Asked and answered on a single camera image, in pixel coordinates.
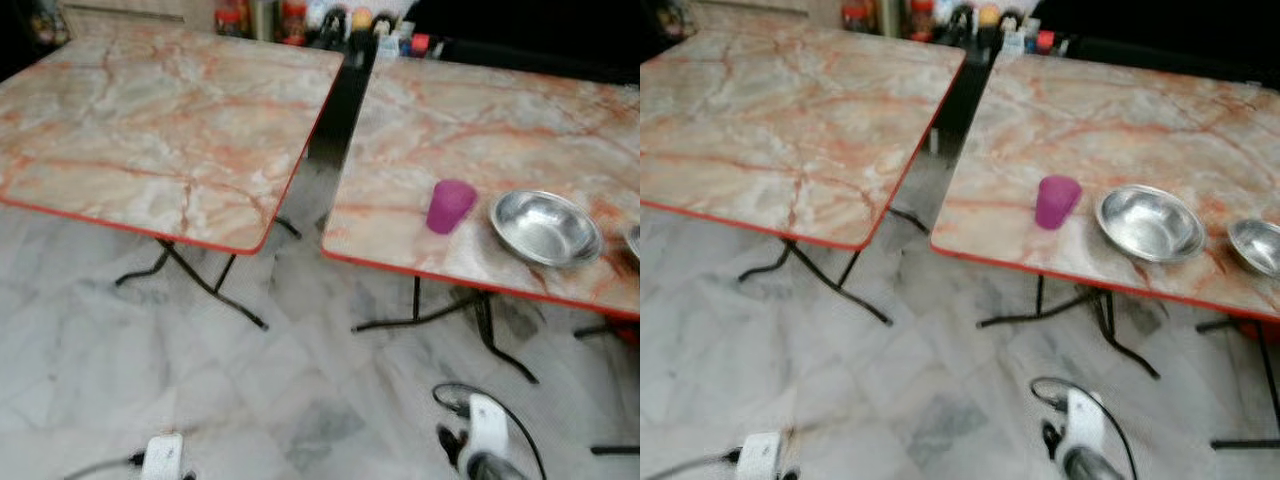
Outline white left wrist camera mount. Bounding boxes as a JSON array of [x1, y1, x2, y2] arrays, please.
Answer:
[[139, 432, 187, 480], [736, 431, 784, 480]]

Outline purple plastic cup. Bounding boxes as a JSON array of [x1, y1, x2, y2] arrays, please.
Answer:
[[426, 179, 479, 236], [1034, 174, 1084, 232]]

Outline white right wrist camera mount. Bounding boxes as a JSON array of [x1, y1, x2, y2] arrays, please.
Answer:
[[467, 392, 512, 462], [1064, 387, 1107, 457]]

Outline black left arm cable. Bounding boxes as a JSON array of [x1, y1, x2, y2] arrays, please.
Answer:
[[654, 452, 742, 480], [64, 452, 147, 480]]

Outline marble-top folding table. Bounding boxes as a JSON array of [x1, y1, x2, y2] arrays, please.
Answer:
[[0, 18, 346, 331], [930, 53, 1280, 380], [640, 28, 968, 327], [321, 55, 641, 385]]

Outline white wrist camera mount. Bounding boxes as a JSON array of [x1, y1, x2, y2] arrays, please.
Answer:
[[736, 431, 784, 480], [139, 432, 187, 480], [467, 392, 512, 462], [1064, 387, 1107, 457]]

